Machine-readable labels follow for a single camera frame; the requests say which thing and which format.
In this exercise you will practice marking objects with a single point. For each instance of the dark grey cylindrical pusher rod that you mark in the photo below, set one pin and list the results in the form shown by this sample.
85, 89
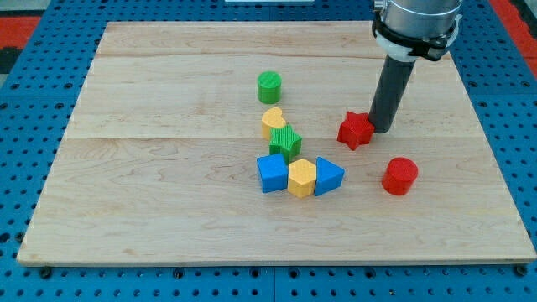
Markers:
391, 86

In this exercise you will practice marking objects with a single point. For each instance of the red star block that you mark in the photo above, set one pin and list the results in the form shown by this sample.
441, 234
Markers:
355, 130

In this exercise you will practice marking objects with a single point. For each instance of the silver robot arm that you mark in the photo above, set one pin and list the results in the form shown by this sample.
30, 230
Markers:
408, 30

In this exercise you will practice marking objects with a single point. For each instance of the green star block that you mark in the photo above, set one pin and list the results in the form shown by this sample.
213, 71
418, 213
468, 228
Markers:
285, 141

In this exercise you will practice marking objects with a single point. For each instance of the red cylinder block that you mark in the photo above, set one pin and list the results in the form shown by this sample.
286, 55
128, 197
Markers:
399, 176

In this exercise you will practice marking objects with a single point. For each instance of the blue triangle block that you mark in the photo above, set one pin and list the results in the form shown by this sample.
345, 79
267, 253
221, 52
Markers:
329, 176

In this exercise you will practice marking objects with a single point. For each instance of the green cylinder block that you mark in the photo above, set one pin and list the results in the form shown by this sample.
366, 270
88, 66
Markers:
269, 87

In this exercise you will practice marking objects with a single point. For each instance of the yellow heart block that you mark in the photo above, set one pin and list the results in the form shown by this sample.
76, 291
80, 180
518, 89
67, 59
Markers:
272, 118

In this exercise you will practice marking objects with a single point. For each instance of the yellow hexagon block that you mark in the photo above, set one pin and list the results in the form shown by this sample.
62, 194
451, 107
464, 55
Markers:
302, 178

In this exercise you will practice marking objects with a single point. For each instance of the blue cube block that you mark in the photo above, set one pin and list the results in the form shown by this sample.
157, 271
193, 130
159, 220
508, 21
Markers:
273, 173

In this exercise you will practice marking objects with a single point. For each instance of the light wooden board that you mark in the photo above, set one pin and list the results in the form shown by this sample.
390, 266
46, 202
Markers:
157, 166

